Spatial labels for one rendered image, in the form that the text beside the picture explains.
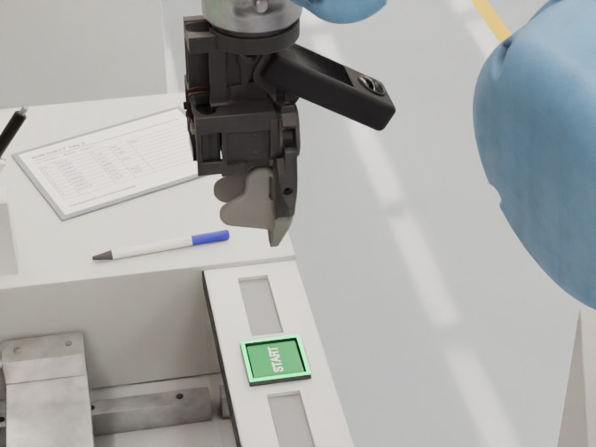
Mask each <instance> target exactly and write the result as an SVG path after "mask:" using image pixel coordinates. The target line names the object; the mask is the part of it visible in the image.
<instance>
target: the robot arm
mask: <svg viewBox="0 0 596 447"><path fill-rule="evenodd" d="M387 1H388V0H201V8H202V13H203V15H196V16H185V17H183V22H184V52H185V68H186V74H185V75H184V87H185V102H183V104H184V110H186V111H185V116H186V119H187V131H188V132H189V144H190V148H191V152H192V159H193V161H197V169H198V176H210V175H218V174H221V175H222V178H220V179H218V180H217V181H216V182H215V184H214V195H215V197H216V198H217V199H218V200H220V201H221V202H225V204H224V205H222V207H221V208H220V213H219V216H220V219H221V221H222V222H223V223H224V224H226V225H230V226H238V227H247V228H256V229H264V230H268V237H269V242H270V246H271V247H277V246H278V245H279V244H280V242H281V240H282V239H283V238H284V237H285V235H286V233H287V232H288V230H289V228H290V226H291V223H292V221H293V217H294V212H295V205H296V199H297V187H298V172H297V156H299V155H300V151H301V134H300V119H299V112H298V108H297V105H296V102H297V101H298V99H299V98H303V99H305V100H307V101H309V102H311V103H313V104H316V105H318V106H322V107H323V108H325V109H328V110H330V111H332V112H335V113H337V114H340V115H342V116H344V117H347V118H349V119H351V120H353V121H355V122H358V123H361V124H363V125H365V126H367V127H369V128H371V129H375V130H378V131H382V130H384V129H385V128H386V126H387V125H388V123H389V121H390V120H391V119H392V117H393V116H394V114H395V113H396V108H395V106H394V104H393V102H392V100H391V98H390V96H389V94H388V93H387V91H386V89H385V87H384V85H383V83H382V82H380V81H378V80H376V79H374V78H372V77H371V76H368V75H366V74H362V73H360V72H358V71H357V70H354V69H352V68H350V67H347V66H344V65H343V64H341V63H339V62H336V61H334V60H332V59H329V58H327V57H325V56H323V55H321V54H319V53H316V52H314V51H312V50H309V49H307V48H305V47H303V46H301V45H299V44H297V43H295V42H296V41H297V40H298V38H299V35H300V16H301V14H302V7H303V8H305V9H307V10H308V11H309V12H311V13H312V14H314V15H315V16H317V17H318V18H320V19H322V20H324V21H327V22H330V23H334V24H351V23H356V22H359V21H362V20H366V19H368V18H370V17H372V16H373V15H374V14H375V13H377V12H379V11H380V10H381V9H382V8H383V7H384V6H385V5H386V4H387V3H388V2H387ZM473 123H474V136H475V141H476V145H477V149H478V153H479V156H480V159H481V163H482V167H483V170H484V173H485V175H486V177H487V179H488V182H489V184H491V185H492V186H493V187H495V189H496V190H497V191H498V194H499V196H500V198H501V201H500V203H499V207H500V208H501V210H502V212H503V214H504V216H505V218H506V220H507V222H508V223H509V224H510V226H511V228H512V229H513V231H514V233H515V234H516V236H517V237H518V239H519V240H520V242H521V243H522V244H523V246H524V247H525V249H526V250H527V251H528V252H529V254H530V255H531V257H532V258H533V259H534V260H535V262H536V263H537V264H538V265H539V267H540V268H541V269H542V270H543V271H544V272H545V273H546V274H547V276H548V277H549V278H550V279H552V280H553V281H554V282H555V283H556V284H557V285H558V286H559V287H560V288H561V289H563V290H564V291H565V292H566V293H568V294H569V295H570V296H572V297H573V298H575V299H576V300H578V301H579V302H581V303H582V304H584V305H586V306H588V307H590V308H592V309H594V310H596V0H549V1H547V2H546V3H545V4H544V5H543V6H542V7H541V8H540V9H539V10H538V11H537V12H536V13H535V14H534V15H533V17H532V18H531V19H530V20H529V22H528V23H527V24H525V25H524V26H523V27H521V28H519V29H518V30H517V31H515V32H514V33H513V34H511V35H510V36H508V37H507V38H506V39H505V40H504V41H503V42H501V43H500V44H499V45H498V46H497V47H496V48H495V49H494V50H493V52H492V53H491V54H490V55H489V57H488V58H487V59H486V60H485V62H484V64H483V66H482V69H481V71H480V73H479V75H478V78H477V81H476V85H475V88H474V100H473ZM220 150H221V153H220ZM221 154H222V159H221Z"/></svg>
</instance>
